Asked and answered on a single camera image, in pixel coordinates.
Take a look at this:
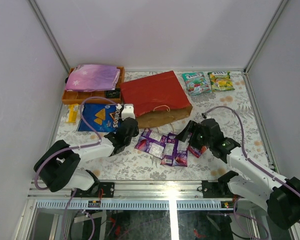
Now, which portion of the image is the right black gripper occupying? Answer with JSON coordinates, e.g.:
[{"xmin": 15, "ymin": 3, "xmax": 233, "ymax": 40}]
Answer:
[{"xmin": 175, "ymin": 120, "xmax": 213, "ymax": 151}]

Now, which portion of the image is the purple candy packet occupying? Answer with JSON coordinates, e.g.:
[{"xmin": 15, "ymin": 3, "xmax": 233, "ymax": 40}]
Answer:
[
  {"xmin": 160, "ymin": 133, "xmax": 189, "ymax": 167},
  {"xmin": 134, "ymin": 128, "xmax": 168, "ymax": 160}
]

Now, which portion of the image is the pink berries candy packet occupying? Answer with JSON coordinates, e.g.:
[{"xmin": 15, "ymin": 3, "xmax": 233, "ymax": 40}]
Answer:
[{"xmin": 187, "ymin": 145, "xmax": 207, "ymax": 158}]

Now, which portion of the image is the blue Doritos chip bag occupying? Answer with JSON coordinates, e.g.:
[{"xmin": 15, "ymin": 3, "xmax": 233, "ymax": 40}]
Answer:
[{"xmin": 82, "ymin": 103, "xmax": 121, "ymax": 133}]

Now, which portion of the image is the red paper bag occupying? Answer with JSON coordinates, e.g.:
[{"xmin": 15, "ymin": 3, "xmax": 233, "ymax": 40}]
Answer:
[{"xmin": 120, "ymin": 70, "xmax": 193, "ymax": 129}]

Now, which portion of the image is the teal snack packet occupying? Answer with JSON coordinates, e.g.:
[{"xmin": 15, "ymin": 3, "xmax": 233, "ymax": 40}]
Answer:
[{"xmin": 181, "ymin": 71, "xmax": 211, "ymax": 96}]

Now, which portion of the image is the yellow snack packet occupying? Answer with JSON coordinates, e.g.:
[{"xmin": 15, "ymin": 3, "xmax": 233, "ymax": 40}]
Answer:
[{"xmin": 65, "ymin": 104, "xmax": 79, "ymax": 124}]

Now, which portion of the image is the green yellow candy packet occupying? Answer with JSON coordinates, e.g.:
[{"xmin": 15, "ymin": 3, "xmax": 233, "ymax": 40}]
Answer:
[{"xmin": 208, "ymin": 71, "xmax": 235, "ymax": 92}]

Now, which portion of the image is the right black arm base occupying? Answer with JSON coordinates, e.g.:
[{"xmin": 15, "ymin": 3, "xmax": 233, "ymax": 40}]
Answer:
[{"xmin": 196, "ymin": 180, "xmax": 233, "ymax": 199}]

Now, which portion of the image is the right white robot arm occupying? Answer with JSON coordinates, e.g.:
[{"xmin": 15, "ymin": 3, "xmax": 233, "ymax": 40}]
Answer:
[{"xmin": 176, "ymin": 118, "xmax": 300, "ymax": 230}]

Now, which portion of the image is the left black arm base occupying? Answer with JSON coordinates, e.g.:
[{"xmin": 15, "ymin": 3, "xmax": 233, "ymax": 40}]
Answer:
[{"xmin": 74, "ymin": 182, "xmax": 115, "ymax": 199}]

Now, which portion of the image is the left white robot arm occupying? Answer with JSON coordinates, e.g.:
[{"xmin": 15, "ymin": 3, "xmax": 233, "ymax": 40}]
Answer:
[{"xmin": 33, "ymin": 117, "xmax": 139, "ymax": 198}]

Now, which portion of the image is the dark patterned cloth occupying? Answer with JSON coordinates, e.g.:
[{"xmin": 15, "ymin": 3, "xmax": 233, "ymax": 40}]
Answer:
[{"xmin": 105, "ymin": 89, "xmax": 121, "ymax": 99}]

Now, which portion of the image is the purple star cloth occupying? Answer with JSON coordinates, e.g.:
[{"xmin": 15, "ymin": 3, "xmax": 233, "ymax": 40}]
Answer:
[{"xmin": 65, "ymin": 64, "xmax": 120, "ymax": 92}]

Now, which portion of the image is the wooden compartment tray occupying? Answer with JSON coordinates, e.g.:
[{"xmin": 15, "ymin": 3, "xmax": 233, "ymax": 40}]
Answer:
[{"xmin": 61, "ymin": 65, "xmax": 126, "ymax": 105}]

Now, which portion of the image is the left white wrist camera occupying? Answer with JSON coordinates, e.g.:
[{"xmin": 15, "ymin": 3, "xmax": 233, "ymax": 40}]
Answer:
[{"xmin": 121, "ymin": 104, "xmax": 136, "ymax": 121}]

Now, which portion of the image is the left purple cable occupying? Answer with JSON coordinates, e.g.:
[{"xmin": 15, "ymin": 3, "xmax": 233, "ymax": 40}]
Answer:
[{"xmin": 34, "ymin": 96, "xmax": 123, "ymax": 240}]

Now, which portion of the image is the purple cable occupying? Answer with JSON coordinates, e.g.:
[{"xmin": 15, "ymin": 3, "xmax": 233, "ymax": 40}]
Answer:
[
  {"xmin": 34, "ymin": 96, "xmax": 123, "ymax": 240},
  {"xmin": 201, "ymin": 105, "xmax": 300, "ymax": 238}
]

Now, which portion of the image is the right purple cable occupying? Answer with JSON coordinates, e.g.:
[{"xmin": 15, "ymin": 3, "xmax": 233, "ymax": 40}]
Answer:
[{"xmin": 201, "ymin": 105, "xmax": 300, "ymax": 238}]

